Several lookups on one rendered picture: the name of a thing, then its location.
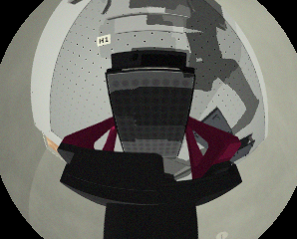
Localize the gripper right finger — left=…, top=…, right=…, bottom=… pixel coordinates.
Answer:
left=185, top=117, right=241, bottom=179

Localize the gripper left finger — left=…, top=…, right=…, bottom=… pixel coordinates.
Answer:
left=62, top=117, right=117, bottom=151

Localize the dark grey flat plate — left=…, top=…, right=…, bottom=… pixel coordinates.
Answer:
left=193, top=108, right=232, bottom=149

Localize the grey tower with black slots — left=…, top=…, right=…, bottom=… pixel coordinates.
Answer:
left=101, top=0, right=195, bottom=34

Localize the grey perforated base plate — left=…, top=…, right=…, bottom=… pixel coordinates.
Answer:
left=50, top=0, right=265, bottom=165

